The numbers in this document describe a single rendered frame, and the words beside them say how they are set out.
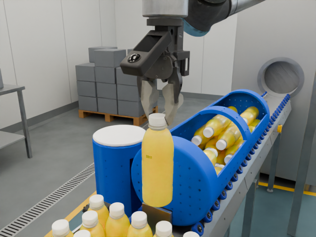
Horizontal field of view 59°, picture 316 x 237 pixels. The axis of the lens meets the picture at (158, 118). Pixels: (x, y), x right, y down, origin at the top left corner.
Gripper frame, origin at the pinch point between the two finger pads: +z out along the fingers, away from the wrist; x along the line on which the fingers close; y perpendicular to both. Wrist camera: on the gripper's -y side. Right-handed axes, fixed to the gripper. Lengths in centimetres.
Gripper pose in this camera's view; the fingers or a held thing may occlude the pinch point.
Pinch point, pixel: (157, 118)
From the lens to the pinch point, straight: 59.3
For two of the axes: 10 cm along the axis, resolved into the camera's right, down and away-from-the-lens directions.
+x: -8.6, -1.6, 4.9
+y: 5.2, -2.5, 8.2
